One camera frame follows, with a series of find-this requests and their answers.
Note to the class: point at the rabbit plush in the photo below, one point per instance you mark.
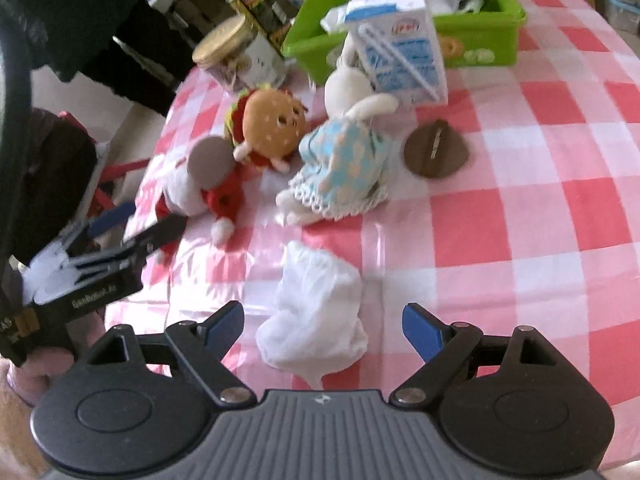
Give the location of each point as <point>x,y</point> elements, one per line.
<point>340,160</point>

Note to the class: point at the glass jar with gold lid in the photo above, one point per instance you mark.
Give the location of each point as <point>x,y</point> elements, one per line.
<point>240,55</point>

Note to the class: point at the white blue milk carton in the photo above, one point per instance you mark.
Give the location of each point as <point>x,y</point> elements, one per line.
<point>400,50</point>

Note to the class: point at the tin can with label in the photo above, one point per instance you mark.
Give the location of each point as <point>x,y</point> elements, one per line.
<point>257,5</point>

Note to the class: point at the hamburger plush toy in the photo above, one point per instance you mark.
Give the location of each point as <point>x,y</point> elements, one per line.
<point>272,122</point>

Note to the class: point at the person's left hand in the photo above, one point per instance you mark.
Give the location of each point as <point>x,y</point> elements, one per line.
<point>30,400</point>

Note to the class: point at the green plastic bin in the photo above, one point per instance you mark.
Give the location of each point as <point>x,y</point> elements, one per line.
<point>480,35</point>

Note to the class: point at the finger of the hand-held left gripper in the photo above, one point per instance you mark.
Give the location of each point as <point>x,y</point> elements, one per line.
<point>162,230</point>
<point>112,217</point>

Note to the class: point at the pink checkered tablecloth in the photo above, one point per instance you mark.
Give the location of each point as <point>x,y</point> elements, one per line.
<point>525,210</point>

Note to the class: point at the brown round lid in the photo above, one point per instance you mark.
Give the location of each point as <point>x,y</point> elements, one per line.
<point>436,149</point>

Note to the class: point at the white mouse plush red outfit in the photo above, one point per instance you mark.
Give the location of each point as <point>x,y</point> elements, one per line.
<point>205,180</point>

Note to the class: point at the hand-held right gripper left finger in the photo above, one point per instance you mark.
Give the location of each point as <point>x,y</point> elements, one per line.
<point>226,321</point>

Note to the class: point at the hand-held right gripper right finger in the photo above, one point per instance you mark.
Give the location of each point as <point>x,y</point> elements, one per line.
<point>419,326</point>

